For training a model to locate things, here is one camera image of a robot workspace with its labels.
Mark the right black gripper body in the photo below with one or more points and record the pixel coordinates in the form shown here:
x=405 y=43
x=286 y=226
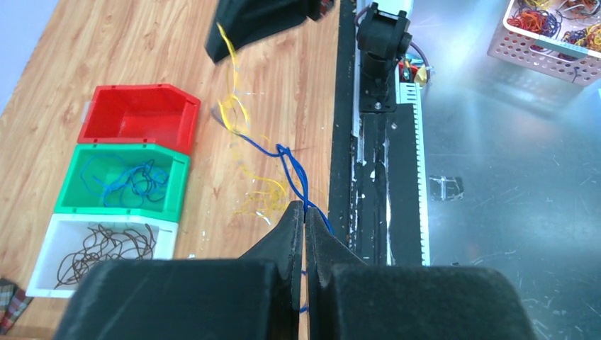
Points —
x=247 y=21

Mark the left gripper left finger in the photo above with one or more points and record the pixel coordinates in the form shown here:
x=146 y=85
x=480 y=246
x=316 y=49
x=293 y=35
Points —
x=255 y=296

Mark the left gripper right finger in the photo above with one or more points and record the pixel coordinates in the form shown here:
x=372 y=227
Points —
x=349 y=299

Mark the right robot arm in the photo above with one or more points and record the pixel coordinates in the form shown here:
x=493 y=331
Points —
x=382 y=37

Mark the red plastic bin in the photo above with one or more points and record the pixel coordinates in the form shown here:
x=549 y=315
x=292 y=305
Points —
x=160 y=114

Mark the white plastic bin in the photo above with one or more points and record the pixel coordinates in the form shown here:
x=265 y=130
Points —
x=74 y=244

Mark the green plastic bin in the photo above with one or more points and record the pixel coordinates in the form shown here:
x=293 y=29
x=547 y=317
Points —
x=145 y=180

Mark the plaid cloth under tray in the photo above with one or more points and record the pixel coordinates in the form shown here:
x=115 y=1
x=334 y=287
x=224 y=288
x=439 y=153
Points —
x=14 y=302

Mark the pink perforated basket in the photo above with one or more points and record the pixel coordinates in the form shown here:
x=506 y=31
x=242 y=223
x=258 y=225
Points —
x=557 y=38

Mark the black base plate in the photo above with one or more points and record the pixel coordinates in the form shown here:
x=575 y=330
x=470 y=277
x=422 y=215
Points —
x=378 y=203

